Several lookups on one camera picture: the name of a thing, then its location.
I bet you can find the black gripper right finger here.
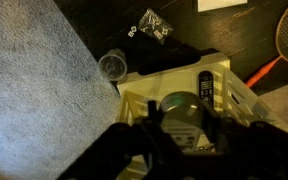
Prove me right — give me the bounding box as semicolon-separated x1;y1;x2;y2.
198;101;288;180

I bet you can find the white paper on table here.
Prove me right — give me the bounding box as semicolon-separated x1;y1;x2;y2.
197;0;248;12

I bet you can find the clear plastic bag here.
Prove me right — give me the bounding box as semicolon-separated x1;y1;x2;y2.
137;8;173;44

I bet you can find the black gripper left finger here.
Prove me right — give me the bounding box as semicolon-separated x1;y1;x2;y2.
56;101;170;180

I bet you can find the white cup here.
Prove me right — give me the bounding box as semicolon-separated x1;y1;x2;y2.
98;49;128;81

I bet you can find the grey remote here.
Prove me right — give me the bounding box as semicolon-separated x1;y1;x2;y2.
159;91;203;152

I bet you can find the white lattice shelf rack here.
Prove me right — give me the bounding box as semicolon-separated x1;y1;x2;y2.
115;52;288;180

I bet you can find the black remote on lower shelf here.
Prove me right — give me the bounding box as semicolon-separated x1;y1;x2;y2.
198;71;214;105

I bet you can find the black coffee table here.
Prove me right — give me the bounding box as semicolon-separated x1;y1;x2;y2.
53;0;288;81

